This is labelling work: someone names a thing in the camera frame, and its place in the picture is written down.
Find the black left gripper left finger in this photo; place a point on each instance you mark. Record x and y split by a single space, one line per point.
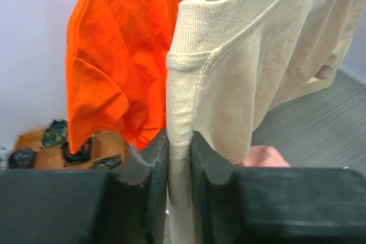
124 205

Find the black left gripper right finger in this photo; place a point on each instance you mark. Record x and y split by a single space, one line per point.
273 205

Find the pink t shirt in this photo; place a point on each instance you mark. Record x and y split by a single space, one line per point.
264 156

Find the beige t shirt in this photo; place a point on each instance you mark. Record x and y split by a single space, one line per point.
230 62

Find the orange red t shirt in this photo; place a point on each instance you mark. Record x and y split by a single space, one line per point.
116 68

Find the rolled dark green sock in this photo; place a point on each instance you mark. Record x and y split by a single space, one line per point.
107 163

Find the rolled black sock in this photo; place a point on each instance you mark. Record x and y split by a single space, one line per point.
81 156

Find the wooden clothes rack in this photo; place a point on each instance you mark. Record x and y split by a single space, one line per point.
313 85

